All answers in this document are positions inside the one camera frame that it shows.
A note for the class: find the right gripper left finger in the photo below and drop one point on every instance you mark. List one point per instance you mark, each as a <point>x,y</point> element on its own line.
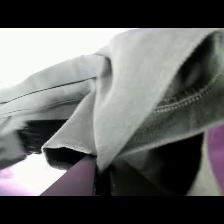
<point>77,178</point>

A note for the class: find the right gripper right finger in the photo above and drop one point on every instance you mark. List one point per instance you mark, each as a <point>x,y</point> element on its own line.
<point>130,183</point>

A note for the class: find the grey garment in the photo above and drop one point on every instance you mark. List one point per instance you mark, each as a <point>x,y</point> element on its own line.
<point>133,86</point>

